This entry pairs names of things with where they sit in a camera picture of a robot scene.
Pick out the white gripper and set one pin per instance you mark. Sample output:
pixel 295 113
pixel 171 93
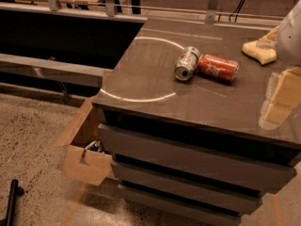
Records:
pixel 290 38

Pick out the red coke can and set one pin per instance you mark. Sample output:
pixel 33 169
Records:
pixel 218 67

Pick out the green and white soda can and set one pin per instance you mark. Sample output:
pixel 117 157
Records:
pixel 187 63

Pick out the yellow sponge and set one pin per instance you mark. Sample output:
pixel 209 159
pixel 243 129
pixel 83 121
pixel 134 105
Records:
pixel 262 55

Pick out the grey drawer cabinet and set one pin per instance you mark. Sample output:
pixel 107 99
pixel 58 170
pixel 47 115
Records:
pixel 142 95

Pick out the top grey drawer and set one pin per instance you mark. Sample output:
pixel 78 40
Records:
pixel 222 167

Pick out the grey drawer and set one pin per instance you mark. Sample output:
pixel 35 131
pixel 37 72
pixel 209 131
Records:
pixel 178 208
pixel 165 185
pixel 222 167

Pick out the middle grey drawer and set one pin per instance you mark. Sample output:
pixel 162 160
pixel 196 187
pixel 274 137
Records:
pixel 165 185

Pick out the bottom grey drawer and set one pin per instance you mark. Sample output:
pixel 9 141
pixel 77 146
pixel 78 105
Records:
pixel 178 208

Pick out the open cardboard box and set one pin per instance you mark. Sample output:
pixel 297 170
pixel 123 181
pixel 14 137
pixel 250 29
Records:
pixel 81 163

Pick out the grey metal railing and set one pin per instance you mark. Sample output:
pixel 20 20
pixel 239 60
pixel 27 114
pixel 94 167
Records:
pixel 266 10

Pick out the black pole on floor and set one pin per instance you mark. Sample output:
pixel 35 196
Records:
pixel 14 192

